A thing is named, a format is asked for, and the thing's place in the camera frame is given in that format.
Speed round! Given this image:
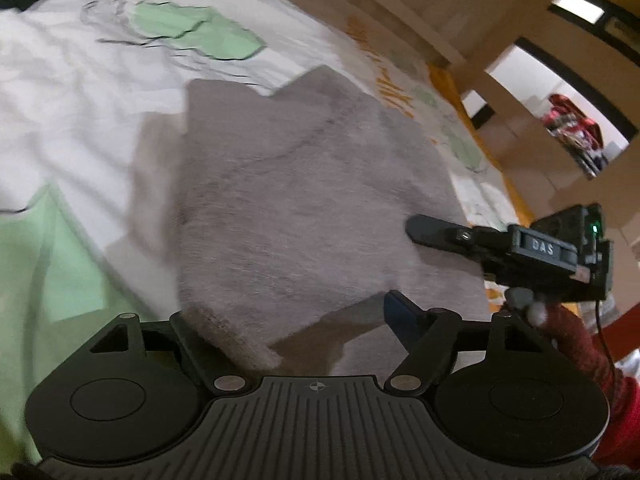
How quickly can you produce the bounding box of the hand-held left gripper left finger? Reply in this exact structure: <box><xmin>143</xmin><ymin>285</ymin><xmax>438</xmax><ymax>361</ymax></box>
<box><xmin>90</xmin><ymin>311</ymin><xmax>248</xmax><ymax>393</ymax></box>

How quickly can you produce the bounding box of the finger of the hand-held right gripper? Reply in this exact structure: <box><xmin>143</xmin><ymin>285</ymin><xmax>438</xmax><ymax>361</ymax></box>
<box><xmin>406</xmin><ymin>214</ymin><xmax>516</xmax><ymax>261</ymax></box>

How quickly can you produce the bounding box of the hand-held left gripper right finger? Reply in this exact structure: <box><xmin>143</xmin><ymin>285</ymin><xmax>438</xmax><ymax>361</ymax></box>
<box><xmin>384</xmin><ymin>290</ymin><xmax>553</xmax><ymax>393</ymax></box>

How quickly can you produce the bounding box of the grey knit hoodie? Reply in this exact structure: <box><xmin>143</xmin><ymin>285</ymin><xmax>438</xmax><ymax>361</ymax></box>
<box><xmin>127</xmin><ymin>65</ymin><xmax>488</xmax><ymax>376</ymax></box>

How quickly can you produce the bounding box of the person's right forearm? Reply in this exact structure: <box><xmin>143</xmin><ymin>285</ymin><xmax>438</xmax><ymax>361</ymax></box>
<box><xmin>542</xmin><ymin>302</ymin><xmax>640</xmax><ymax>466</ymax></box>

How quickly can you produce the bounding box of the pile of colourful clothes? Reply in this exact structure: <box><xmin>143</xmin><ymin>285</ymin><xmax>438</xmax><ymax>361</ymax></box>
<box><xmin>542</xmin><ymin>92</ymin><xmax>611</xmax><ymax>178</ymax></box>

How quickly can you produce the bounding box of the orange bed sheet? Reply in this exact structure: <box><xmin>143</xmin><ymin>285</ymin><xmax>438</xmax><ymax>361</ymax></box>
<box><xmin>425</xmin><ymin>62</ymin><xmax>531</xmax><ymax>233</ymax></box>

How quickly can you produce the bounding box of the bright window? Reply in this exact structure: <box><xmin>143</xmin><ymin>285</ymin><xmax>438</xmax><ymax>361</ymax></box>
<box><xmin>550</xmin><ymin>0</ymin><xmax>606</xmax><ymax>25</ymax></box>

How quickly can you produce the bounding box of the white leaf-print duvet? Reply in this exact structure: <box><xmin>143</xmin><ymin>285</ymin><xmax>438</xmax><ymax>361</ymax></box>
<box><xmin>0</xmin><ymin>0</ymin><xmax>526</xmax><ymax>466</ymax></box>

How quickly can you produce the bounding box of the black cable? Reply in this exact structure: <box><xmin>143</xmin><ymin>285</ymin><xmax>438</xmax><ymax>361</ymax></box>
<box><xmin>594</xmin><ymin>300</ymin><xmax>618</xmax><ymax>376</ymax></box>

